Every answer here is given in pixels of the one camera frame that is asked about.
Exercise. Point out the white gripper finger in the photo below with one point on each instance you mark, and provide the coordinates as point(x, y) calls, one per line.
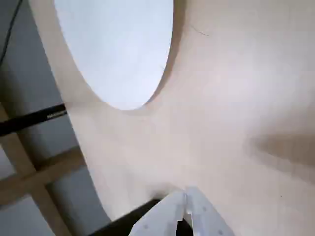
point(157, 218)
point(209, 218)

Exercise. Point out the black tripod leg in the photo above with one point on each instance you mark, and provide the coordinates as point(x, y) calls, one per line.
point(29, 120)

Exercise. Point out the white paper plate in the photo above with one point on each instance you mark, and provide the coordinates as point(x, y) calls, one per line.
point(115, 49)

